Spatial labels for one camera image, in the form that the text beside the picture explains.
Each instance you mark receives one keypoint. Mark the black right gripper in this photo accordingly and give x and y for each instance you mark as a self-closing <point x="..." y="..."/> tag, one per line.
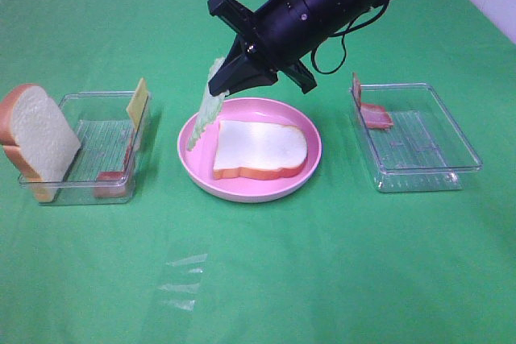
<point x="273" y="39"/>

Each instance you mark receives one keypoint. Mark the green lettuce leaf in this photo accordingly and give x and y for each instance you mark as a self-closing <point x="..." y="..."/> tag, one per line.
<point x="210" y="107"/>

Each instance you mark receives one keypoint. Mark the bacon strip from container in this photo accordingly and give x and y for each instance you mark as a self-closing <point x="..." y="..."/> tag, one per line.
<point x="374" y="116"/>

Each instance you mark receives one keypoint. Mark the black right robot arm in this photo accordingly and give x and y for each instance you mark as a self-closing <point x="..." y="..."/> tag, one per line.
<point x="275" y="37"/>

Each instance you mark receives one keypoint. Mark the pink plate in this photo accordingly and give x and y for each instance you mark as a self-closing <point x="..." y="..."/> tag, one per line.
<point x="199" y="161"/>

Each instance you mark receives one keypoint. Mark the bread slice on plate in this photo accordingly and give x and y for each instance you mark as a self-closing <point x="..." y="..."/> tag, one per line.
<point x="259" y="150"/>

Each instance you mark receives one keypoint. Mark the yellow cheese slice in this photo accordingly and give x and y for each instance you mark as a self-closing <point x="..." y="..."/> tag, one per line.
<point x="135" y="108"/>

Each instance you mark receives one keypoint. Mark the clear left plastic container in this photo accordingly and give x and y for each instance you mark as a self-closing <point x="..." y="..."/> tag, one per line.
<point x="104" y="128"/>

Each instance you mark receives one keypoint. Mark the clear plastic container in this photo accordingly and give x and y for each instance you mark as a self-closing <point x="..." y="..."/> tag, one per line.
<point x="104" y="128"/>
<point x="424" y="151"/>

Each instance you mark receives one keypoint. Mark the clear right plastic container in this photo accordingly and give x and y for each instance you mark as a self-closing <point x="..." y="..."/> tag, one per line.
<point x="424" y="151"/>

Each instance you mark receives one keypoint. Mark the green tablecloth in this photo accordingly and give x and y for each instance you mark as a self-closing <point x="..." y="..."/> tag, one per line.
<point x="334" y="262"/>

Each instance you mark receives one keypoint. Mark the upright bread slice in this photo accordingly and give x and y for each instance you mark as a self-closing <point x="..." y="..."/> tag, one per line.
<point x="37" y="138"/>

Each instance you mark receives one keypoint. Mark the clear tape patch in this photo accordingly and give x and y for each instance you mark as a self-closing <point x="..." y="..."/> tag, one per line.
<point x="176" y="288"/>

